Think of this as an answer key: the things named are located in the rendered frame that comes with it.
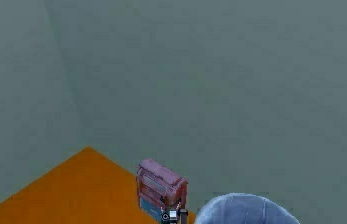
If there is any pale blue round chair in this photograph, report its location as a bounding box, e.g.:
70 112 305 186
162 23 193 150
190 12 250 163
194 192 302 224

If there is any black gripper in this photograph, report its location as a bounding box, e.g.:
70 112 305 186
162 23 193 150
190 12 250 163
160 209 171 224

